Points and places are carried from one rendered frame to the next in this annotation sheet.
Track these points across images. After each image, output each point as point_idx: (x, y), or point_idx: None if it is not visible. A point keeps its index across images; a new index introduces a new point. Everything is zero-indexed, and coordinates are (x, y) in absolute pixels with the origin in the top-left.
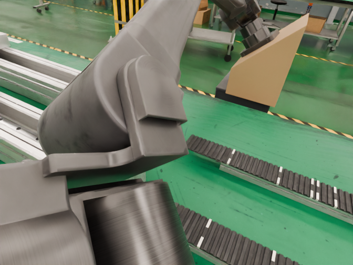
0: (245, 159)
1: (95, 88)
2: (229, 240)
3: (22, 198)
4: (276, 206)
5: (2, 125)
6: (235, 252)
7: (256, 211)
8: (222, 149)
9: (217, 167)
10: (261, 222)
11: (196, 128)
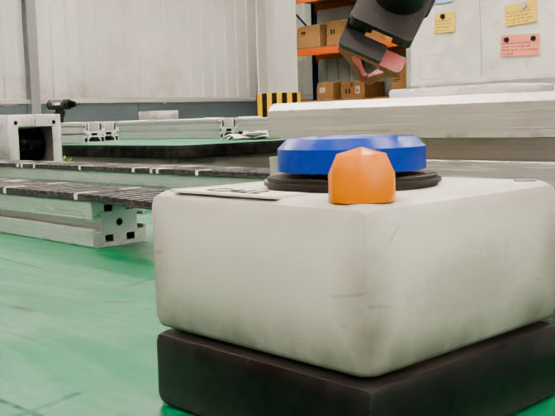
0: (79, 189)
1: None
2: (258, 171)
3: None
4: None
5: None
6: (261, 169)
7: (144, 221)
8: (114, 193)
9: (145, 242)
10: (151, 218)
11: (73, 286)
